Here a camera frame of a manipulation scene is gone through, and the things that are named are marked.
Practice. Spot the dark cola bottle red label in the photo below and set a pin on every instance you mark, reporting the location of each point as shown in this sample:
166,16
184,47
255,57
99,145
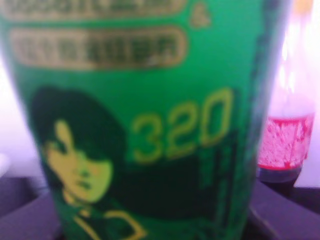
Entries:
291,115

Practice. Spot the green soda bottle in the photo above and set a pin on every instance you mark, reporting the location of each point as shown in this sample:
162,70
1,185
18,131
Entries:
146,114

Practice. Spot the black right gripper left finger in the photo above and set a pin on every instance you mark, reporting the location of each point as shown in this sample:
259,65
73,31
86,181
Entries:
24,215

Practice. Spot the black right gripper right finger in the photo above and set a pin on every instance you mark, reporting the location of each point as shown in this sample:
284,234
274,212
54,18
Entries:
271,216

